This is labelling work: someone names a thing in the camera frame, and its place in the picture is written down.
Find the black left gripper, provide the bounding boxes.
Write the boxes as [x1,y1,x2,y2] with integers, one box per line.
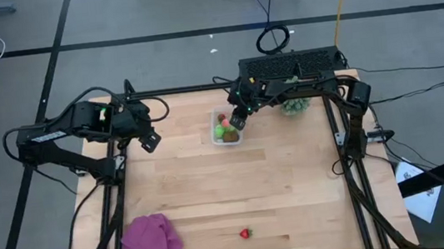
[108,98,165,158]

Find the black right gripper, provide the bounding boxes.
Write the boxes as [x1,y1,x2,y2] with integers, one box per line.
[224,74,270,132]

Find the brown toy kiwi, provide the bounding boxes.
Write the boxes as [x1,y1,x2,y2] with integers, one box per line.
[222,129,241,144]

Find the round green toy fruit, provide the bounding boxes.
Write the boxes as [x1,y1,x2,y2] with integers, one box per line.
[213,124,227,140]

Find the clear plastic tupperware container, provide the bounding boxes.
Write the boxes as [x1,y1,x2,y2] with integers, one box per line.
[206,103,246,149]

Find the green plant in white pot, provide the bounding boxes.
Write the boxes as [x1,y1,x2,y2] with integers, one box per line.
[276,73,314,118]

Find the black perforated computer case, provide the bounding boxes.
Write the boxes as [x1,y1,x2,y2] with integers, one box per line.
[236,43,347,84]

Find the purple cloth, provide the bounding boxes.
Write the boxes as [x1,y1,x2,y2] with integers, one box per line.
[117,211,186,249]

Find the black power adapter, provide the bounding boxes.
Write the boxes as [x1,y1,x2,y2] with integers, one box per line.
[367,128,397,145]

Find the white paper sheet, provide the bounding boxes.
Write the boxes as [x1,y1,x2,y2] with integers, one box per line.
[392,156,444,227]

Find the black desk beam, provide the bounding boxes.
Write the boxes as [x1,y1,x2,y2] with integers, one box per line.
[395,152,444,200]

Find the silver metal bracket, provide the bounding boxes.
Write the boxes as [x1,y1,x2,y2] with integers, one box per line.
[334,131,348,147]
[112,154,127,171]

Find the black metal table frame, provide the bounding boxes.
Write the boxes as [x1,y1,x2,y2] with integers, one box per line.
[43,47,421,249]

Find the coiled black cable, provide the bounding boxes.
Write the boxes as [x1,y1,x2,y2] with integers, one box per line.
[253,22,292,57]

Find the yellow hanging cable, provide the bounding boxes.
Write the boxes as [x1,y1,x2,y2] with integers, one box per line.
[328,0,362,48]

